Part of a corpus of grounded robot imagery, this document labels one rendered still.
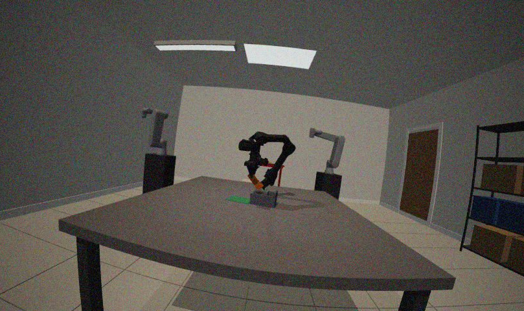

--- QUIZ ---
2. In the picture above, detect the orange l-shaped part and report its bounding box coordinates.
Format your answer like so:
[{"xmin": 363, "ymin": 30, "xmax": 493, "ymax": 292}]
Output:
[{"xmin": 247, "ymin": 174, "xmax": 263, "ymax": 190}]

